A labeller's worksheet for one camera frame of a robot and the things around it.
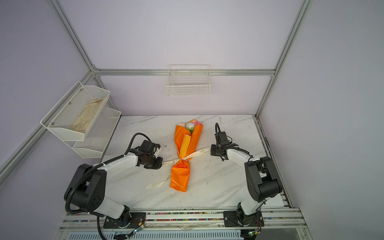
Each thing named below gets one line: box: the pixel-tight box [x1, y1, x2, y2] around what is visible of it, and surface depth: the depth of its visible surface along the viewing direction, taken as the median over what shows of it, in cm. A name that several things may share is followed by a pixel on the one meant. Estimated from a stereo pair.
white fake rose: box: [185, 122, 195, 135], surface depth 109 cm
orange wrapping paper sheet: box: [170, 124, 204, 193], surface depth 90 cm
